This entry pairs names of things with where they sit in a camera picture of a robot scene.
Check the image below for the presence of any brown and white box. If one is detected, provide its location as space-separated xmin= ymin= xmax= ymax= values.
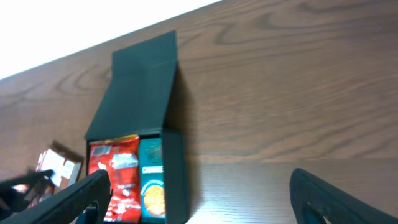
xmin=29 ymin=140 xmax=84 ymax=207

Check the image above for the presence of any teal cookie box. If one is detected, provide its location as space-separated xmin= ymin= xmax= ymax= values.
xmin=139 ymin=138 xmax=166 ymax=223

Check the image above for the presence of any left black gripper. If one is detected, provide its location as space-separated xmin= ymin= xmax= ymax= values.
xmin=1 ymin=169 xmax=54 ymax=218

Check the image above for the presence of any black gift box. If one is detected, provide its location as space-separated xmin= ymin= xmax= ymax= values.
xmin=85 ymin=31 xmax=189 ymax=223

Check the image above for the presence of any red snack pouch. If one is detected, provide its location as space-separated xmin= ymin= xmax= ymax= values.
xmin=88 ymin=135 xmax=141 ymax=223

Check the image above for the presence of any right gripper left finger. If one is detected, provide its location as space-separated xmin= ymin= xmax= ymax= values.
xmin=1 ymin=170 xmax=112 ymax=224

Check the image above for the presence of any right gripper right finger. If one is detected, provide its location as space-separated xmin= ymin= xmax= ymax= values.
xmin=289 ymin=168 xmax=397 ymax=224

